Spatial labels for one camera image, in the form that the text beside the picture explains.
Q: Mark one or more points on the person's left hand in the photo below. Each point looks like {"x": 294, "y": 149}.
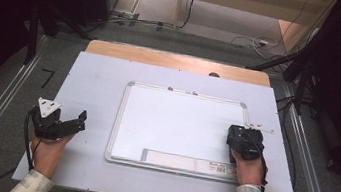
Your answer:
{"x": 49, "y": 156}

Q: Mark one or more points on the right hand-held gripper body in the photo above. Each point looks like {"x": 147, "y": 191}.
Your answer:
{"x": 251, "y": 144}

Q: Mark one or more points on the dark metal stand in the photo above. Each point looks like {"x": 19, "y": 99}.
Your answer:
{"x": 302, "y": 81}
{"x": 32, "y": 39}

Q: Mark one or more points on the white table cover sheet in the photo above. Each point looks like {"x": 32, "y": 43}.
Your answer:
{"x": 93, "y": 81}

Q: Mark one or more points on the wooden table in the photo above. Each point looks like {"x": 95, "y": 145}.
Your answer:
{"x": 163, "y": 58}

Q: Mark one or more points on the person's right hand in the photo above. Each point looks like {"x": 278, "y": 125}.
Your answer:
{"x": 250, "y": 173}

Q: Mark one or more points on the black whiteboard eraser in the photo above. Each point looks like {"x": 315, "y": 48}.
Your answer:
{"x": 234, "y": 133}

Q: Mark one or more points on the white paper label strip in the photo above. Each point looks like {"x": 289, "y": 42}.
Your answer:
{"x": 176, "y": 160}

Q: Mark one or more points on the white whiteboard with silver frame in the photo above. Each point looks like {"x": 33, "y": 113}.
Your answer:
{"x": 171, "y": 123}

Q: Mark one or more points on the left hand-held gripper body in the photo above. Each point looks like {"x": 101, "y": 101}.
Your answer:
{"x": 48, "y": 122}

